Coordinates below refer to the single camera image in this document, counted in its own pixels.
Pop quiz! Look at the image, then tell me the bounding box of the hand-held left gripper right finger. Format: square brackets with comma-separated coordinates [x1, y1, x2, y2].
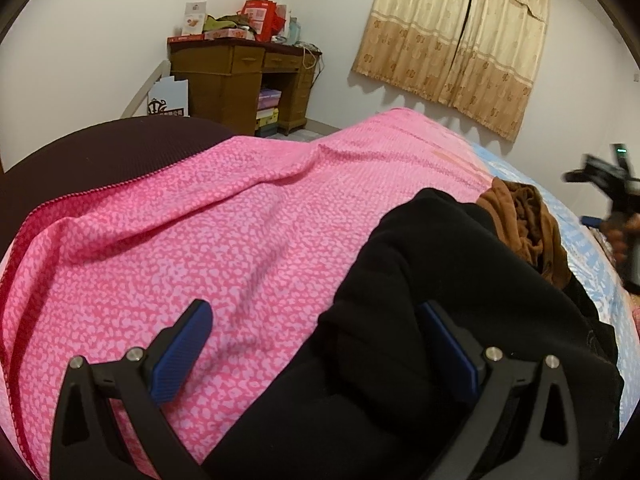
[417, 301, 581, 480]

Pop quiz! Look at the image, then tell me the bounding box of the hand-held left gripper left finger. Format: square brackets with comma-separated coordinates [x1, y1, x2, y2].
[50, 299, 215, 480]

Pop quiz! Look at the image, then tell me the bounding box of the black garment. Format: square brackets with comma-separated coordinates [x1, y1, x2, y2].
[202, 187, 626, 480]

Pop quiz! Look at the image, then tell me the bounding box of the person's right hand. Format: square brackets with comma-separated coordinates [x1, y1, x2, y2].
[602, 212, 640, 266]

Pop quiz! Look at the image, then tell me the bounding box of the blue printed bedsheet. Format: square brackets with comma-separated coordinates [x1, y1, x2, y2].
[470, 140, 640, 411]

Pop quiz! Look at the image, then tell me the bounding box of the brown garment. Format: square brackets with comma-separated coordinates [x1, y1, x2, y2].
[475, 177, 573, 291]

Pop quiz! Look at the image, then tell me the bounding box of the pink patterned blanket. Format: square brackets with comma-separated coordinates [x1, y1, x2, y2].
[0, 107, 493, 480]

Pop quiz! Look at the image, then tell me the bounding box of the beige patterned curtain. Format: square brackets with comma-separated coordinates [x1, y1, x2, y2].
[351, 0, 551, 142]

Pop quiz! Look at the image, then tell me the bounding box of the white paper bag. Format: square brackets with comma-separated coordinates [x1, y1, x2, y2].
[146, 74, 190, 118]

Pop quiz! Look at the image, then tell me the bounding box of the wooden desk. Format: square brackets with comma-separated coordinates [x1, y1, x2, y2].
[167, 37, 323, 136]

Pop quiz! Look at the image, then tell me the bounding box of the pink flat box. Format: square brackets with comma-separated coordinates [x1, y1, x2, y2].
[202, 27, 256, 41]

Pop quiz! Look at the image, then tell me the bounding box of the green cloth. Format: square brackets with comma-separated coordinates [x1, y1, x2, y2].
[202, 14, 251, 33]

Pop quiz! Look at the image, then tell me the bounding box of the white upright box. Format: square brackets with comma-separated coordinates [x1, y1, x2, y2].
[181, 1, 208, 37]

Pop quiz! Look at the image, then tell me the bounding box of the red gift bag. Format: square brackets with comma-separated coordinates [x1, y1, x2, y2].
[242, 0, 291, 43]

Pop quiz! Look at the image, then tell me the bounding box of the beige leaning rail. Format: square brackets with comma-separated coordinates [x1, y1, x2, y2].
[120, 60, 173, 121]

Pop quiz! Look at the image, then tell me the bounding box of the white cable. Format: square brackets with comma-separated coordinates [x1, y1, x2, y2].
[299, 44, 324, 83]

